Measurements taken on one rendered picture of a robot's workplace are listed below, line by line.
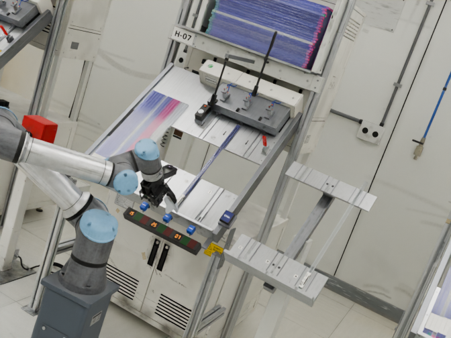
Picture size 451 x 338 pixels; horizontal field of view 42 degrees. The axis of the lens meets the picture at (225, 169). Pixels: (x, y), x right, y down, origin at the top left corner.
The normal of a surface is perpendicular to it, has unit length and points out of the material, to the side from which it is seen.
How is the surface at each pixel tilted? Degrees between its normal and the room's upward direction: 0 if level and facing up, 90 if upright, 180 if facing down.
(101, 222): 8
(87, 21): 90
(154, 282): 90
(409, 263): 90
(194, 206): 43
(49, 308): 90
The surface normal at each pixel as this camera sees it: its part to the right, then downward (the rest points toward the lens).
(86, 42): 0.85, 0.38
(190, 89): -0.05, -0.62
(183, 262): -0.41, 0.07
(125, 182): 0.29, 0.33
